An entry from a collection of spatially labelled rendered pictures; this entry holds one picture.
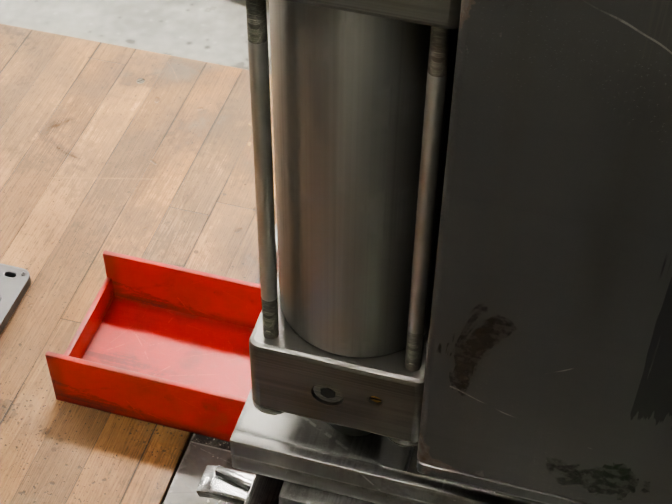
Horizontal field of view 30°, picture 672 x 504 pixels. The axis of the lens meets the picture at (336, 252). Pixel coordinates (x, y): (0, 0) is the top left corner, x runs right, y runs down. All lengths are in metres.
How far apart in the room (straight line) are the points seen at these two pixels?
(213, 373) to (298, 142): 0.57
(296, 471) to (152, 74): 0.75
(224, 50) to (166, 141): 1.60
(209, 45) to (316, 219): 2.36
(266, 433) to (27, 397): 0.42
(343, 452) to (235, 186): 0.58
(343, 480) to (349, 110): 0.26
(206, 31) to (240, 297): 1.90
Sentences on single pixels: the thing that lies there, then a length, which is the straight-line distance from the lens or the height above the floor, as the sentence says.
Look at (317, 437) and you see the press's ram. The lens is 0.68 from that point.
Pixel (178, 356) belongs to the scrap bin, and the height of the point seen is 0.90.
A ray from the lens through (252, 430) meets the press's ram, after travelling 0.69.
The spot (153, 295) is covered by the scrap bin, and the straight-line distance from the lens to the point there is 1.10.
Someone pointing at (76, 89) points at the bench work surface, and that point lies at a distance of 1.35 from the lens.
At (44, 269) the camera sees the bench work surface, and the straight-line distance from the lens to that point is 1.17.
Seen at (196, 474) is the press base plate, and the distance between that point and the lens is 1.01.
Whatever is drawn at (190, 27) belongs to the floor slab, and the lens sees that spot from 2.94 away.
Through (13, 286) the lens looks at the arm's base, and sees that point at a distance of 1.15.
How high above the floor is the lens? 1.74
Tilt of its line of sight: 47 degrees down
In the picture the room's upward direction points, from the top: 1 degrees clockwise
